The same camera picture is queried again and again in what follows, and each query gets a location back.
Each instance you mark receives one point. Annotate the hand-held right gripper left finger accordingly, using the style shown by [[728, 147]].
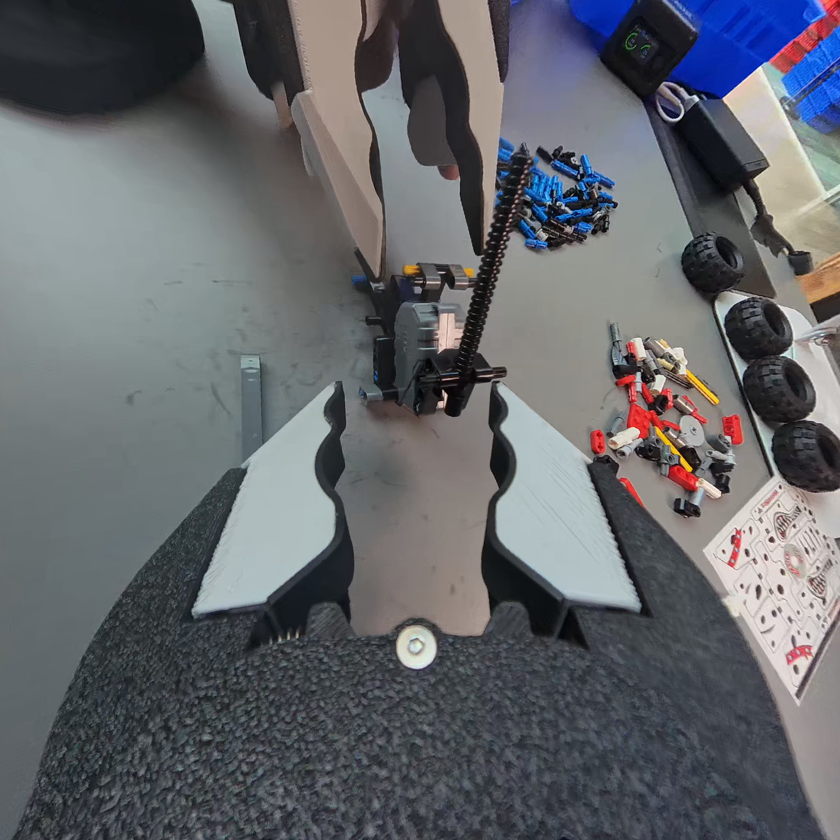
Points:
[[275, 525]]

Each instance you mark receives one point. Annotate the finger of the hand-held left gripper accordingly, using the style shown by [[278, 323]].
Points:
[[334, 131], [489, 98]]

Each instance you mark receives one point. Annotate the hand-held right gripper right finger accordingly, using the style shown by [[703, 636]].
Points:
[[558, 525]]

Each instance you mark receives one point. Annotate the long grey beam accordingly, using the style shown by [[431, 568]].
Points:
[[251, 407]]

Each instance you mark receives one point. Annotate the grey motor toy brick assembly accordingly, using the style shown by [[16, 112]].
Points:
[[417, 341]]

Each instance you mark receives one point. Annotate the person's left hand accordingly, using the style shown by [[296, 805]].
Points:
[[449, 172]]

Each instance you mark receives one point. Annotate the pile of blue black pins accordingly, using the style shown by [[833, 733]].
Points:
[[551, 197]]

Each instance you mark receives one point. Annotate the pile of mixed brick pieces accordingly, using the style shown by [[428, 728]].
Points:
[[646, 420]]

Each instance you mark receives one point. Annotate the black device green display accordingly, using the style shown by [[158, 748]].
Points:
[[646, 59]]

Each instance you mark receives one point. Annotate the dark cloth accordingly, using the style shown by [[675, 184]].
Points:
[[98, 52]]

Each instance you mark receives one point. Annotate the white sticker sheet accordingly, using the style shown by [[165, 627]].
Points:
[[768, 577]]

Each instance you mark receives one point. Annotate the black power adapter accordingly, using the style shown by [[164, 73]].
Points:
[[722, 141]]

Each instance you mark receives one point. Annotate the black knobby toy tyre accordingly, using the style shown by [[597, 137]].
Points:
[[758, 328], [807, 456], [712, 262], [779, 389]]

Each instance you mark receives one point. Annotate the blue plastic bin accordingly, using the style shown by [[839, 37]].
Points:
[[741, 39]]

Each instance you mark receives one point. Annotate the stack of red crates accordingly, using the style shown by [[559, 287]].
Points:
[[807, 46]]

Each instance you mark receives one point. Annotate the stack of blue crates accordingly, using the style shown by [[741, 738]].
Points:
[[814, 92]]

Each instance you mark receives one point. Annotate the light wooden poster board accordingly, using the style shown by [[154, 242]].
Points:
[[820, 282]]

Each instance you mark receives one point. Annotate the white booklet bracket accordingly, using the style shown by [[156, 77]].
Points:
[[820, 334]]

